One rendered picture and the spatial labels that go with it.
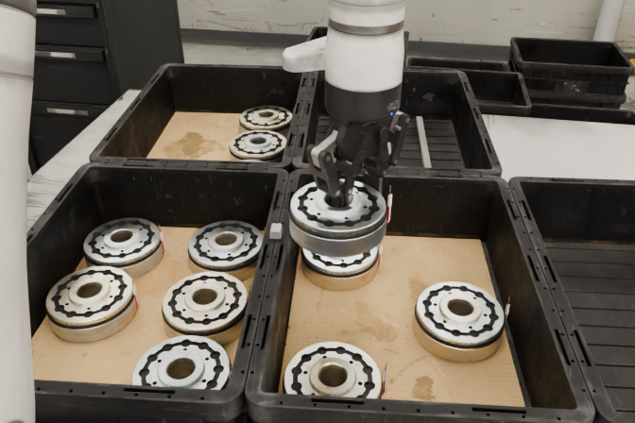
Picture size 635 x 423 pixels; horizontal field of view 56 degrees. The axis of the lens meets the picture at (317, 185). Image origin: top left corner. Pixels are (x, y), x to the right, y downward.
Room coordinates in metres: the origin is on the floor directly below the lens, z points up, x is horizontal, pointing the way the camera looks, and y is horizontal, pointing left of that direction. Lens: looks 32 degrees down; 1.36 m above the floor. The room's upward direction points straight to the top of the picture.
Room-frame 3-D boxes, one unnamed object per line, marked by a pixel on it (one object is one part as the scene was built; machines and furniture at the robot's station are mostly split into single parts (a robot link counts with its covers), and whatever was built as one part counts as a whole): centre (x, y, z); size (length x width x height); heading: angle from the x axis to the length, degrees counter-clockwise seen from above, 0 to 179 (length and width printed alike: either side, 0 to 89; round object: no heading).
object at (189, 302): (0.53, 0.13, 0.86); 0.05 x 0.05 x 0.01
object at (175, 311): (0.53, 0.13, 0.86); 0.10 x 0.10 x 0.01
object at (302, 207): (0.52, -0.02, 1.00); 0.10 x 0.10 x 0.01
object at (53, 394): (0.54, 0.20, 0.92); 0.40 x 0.30 x 0.02; 176
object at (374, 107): (0.55, -0.04, 1.10); 0.08 x 0.08 x 0.09
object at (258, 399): (0.52, -0.10, 0.92); 0.40 x 0.30 x 0.02; 176
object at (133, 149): (0.94, 0.17, 0.87); 0.40 x 0.30 x 0.11; 176
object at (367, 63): (0.56, -0.03, 1.17); 0.11 x 0.09 x 0.06; 45
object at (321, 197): (0.52, -0.02, 1.01); 0.05 x 0.05 x 0.01
